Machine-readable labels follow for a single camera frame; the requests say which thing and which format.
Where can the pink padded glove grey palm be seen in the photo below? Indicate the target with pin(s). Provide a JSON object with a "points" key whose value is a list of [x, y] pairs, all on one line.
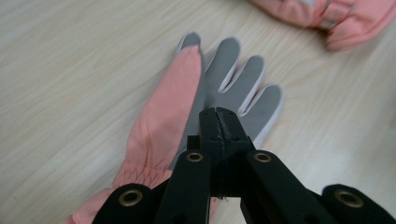
{"points": [[162, 118]]}

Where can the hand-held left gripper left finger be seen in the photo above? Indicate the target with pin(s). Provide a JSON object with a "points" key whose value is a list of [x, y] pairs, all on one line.
{"points": [[211, 133]]}

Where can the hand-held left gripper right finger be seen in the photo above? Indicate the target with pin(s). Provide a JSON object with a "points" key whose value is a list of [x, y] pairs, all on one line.
{"points": [[235, 143]]}

